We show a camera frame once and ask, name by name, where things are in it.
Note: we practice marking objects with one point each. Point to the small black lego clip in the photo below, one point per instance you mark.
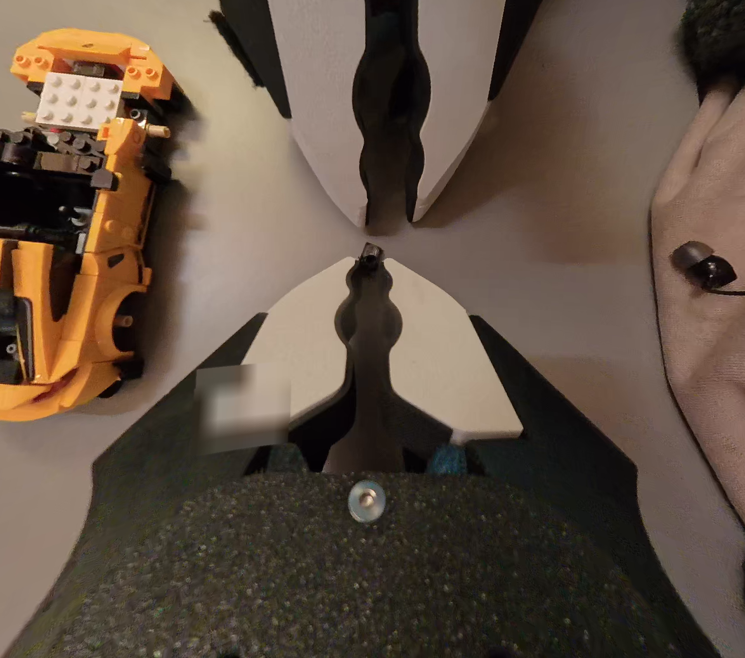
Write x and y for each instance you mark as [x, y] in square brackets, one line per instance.
[371, 253]

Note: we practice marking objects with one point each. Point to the beige hoodie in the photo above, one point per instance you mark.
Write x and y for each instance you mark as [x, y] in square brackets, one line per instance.
[710, 378]

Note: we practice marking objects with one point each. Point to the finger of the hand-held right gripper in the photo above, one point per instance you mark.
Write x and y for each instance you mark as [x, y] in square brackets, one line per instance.
[314, 58]
[465, 41]

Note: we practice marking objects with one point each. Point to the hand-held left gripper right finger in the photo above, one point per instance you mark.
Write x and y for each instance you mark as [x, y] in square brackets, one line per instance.
[448, 361]

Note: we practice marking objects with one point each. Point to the orange lego car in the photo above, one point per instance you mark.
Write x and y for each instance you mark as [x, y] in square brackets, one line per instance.
[81, 291]

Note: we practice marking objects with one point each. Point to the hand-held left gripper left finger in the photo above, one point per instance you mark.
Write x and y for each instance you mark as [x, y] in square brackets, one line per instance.
[302, 332]

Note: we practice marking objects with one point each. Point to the black earbud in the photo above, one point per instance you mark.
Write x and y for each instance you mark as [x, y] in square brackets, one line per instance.
[704, 265]

